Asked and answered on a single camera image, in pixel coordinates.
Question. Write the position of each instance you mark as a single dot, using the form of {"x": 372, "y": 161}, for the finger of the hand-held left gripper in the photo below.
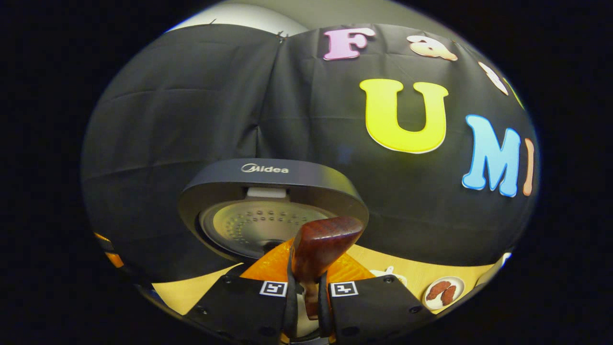
{"x": 112, "y": 254}

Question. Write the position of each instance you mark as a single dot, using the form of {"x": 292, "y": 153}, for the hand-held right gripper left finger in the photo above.
{"x": 239, "y": 306}

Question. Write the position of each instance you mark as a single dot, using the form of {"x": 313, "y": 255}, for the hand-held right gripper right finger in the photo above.
{"x": 373, "y": 311}

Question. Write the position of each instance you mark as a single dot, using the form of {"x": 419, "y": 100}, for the black and silver rice cooker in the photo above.
{"x": 249, "y": 225}

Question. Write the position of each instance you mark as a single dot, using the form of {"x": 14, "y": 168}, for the brown wooden spoon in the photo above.
{"x": 321, "y": 244}

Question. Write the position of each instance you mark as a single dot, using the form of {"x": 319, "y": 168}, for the white divided bean dish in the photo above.
{"x": 388, "y": 275}

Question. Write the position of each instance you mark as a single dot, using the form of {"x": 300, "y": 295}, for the red meat piece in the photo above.
{"x": 438, "y": 290}
{"x": 448, "y": 296}

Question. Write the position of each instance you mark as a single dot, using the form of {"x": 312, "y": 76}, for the white round plate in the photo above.
{"x": 459, "y": 287}

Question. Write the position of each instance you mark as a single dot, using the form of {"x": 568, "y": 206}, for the black backdrop cloth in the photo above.
{"x": 191, "y": 120}

